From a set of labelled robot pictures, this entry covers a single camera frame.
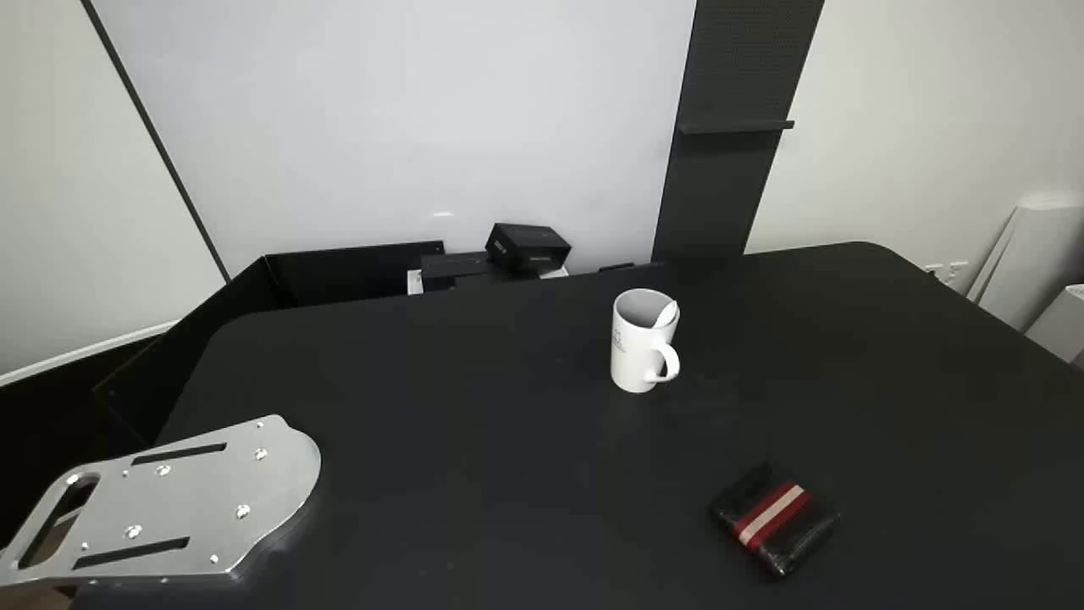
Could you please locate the silver metal mounting plate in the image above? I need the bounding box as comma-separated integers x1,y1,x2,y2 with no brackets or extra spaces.
0,408,326,594

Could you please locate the white whiteboard panel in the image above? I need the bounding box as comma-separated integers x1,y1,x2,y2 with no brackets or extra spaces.
82,0,698,283

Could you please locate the small black box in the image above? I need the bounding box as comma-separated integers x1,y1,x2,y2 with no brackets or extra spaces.
485,220,575,277

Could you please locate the black block with red stripe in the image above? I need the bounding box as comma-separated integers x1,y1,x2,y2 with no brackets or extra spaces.
707,461,845,581

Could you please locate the white ceramic mug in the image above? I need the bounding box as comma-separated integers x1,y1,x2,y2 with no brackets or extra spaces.
608,283,685,397

